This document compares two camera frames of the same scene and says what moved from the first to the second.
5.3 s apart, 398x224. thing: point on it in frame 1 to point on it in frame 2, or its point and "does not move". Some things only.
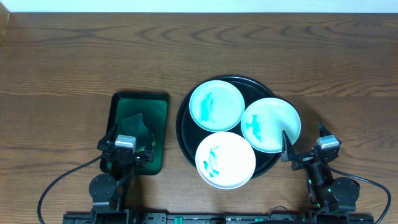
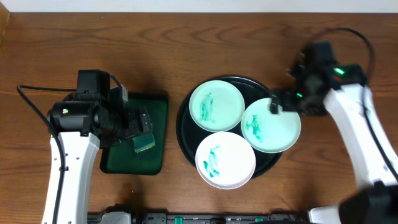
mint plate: x=216 y=106 does not move
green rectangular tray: x=154 y=108 does not move
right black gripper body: x=303 y=160 to x=295 y=99
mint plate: x=263 y=121 does not move
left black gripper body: x=125 y=154 to x=143 y=123
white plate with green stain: x=225 y=160 does not move
